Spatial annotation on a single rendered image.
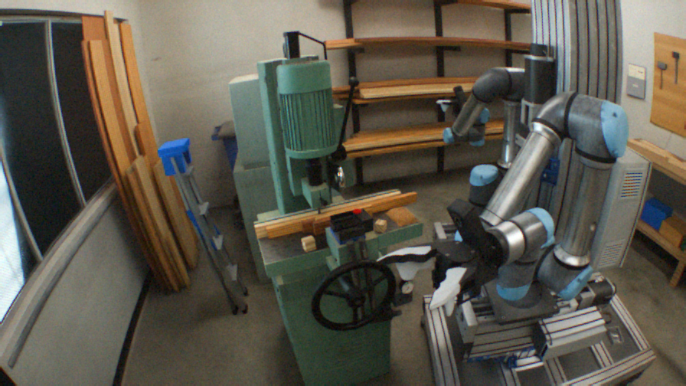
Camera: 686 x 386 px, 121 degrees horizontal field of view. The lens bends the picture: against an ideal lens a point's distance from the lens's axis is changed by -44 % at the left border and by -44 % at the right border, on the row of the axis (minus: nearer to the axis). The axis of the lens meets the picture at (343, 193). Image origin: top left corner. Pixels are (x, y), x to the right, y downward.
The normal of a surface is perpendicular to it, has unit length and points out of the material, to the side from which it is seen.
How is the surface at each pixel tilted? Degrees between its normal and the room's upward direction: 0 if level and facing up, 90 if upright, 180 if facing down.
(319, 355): 90
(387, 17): 90
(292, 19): 90
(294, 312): 90
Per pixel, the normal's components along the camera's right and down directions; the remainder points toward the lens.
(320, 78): 0.62, 0.29
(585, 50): -0.04, 0.43
